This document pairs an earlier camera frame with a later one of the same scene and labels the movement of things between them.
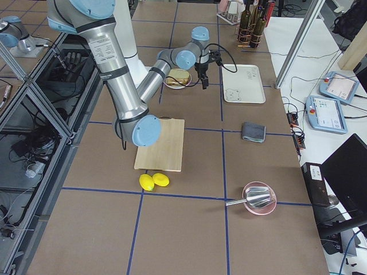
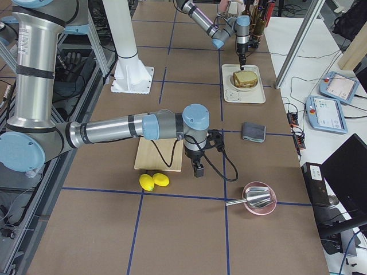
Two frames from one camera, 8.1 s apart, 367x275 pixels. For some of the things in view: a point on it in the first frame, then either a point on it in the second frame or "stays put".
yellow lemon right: x=160 y=179 stays put
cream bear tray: x=242 y=83 stays put
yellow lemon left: x=147 y=181 stays put
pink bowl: x=262 y=211 stays put
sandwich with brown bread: x=179 y=73 to x=239 y=77
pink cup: x=223 y=6 stays put
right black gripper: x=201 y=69 to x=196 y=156
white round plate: x=179 y=87 to x=233 y=85
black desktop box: x=316 y=182 stays put
